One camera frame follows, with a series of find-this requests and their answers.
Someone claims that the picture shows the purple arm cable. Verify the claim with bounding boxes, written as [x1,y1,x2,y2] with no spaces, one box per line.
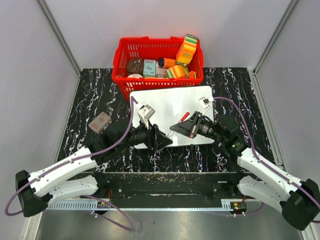
[4,96,138,231]
[212,96,320,223]

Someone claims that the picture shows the red whiteboard marker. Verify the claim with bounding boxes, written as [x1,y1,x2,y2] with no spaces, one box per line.
[166,112,191,138]

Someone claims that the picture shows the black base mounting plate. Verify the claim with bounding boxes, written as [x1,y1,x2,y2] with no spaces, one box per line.
[93,172,244,210]

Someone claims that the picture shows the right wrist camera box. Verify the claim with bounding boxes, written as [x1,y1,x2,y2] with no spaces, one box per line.
[199,96,214,116]

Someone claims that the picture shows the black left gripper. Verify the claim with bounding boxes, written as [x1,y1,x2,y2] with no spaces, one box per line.
[117,117,173,152]

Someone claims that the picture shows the tall orange sponge pack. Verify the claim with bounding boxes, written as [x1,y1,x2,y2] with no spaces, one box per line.
[175,34,199,66]

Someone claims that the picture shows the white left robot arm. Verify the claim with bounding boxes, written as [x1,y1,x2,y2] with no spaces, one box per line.
[15,123,173,217]

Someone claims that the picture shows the white cable duct rail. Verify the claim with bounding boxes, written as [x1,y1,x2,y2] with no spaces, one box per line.
[47,200,110,211]

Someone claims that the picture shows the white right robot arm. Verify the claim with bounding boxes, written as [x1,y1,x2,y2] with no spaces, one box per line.
[170,111,320,231]

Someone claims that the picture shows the red plastic shopping basket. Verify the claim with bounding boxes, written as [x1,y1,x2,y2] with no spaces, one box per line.
[111,36,205,102]

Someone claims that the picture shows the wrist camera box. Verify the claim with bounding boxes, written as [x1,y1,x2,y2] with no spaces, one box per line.
[199,96,214,116]
[137,104,156,130]

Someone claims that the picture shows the orange tube bottle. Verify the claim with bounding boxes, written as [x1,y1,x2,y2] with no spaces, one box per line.
[158,57,176,69]

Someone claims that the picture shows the brown round scrubber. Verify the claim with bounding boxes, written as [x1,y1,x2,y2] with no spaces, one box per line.
[126,58,144,75]

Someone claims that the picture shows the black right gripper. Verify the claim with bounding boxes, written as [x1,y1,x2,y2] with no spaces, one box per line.
[170,111,226,144]

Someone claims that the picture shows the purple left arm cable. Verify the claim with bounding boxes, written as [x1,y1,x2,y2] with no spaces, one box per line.
[4,96,138,231]

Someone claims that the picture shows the small beige eraser box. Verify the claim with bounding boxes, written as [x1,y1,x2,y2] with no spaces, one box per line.
[88,112,111,134]

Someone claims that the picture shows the light blue sponge box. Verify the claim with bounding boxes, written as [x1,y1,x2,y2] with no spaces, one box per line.
[142,59,157,78]

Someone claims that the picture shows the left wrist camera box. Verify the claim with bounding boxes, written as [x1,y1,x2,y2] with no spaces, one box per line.
[137,104,156,130]

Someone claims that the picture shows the white whiteboard with dark frame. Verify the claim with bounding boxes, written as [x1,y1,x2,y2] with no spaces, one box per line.
[129,85,214,147]

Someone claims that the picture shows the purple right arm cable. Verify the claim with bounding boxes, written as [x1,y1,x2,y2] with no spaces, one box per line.
[212,96,320,223]

